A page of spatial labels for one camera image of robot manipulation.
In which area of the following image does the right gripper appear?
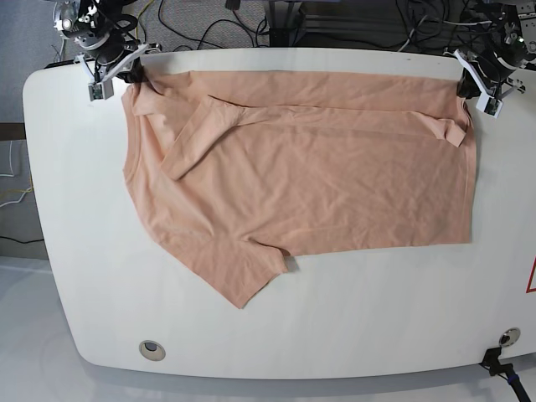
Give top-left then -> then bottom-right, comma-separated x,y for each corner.
75,38 -> 162,84

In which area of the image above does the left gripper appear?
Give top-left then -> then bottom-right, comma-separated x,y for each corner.
454,49 -> 526,100

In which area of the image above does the peach pink T-shirt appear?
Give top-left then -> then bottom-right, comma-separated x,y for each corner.
121,71 -> 477,308

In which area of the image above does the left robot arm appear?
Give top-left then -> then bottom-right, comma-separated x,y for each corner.
457,1 -> 535,101

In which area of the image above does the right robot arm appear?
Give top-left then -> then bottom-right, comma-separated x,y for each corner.
52,1 -> 161,100

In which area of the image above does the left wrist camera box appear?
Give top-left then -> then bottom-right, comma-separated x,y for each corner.
476,92 -> 503,118

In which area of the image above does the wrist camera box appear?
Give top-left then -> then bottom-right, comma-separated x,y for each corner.
88,80 -> 114,101
476,92 -> 503,118

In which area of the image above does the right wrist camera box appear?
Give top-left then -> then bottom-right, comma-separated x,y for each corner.
88,80 -> 114,101

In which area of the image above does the white cable on floor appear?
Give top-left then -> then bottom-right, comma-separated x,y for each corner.
0,140 -> 34,209

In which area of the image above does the black aluminium frame post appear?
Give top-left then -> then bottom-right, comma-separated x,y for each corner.
263,1 -> 306,48

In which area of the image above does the right table cable grommet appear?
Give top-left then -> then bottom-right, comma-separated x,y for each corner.
499,327 -> 521,348

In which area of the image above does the table cable grommet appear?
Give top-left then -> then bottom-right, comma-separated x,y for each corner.
499,327 -> 521,348
139,340 -> 166,362

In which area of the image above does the left table cable grommet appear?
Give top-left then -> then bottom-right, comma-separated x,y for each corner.
139,340 -> 166,362

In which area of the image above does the black clamp with cable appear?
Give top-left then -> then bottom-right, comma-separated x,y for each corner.
480,347 -> 531,402

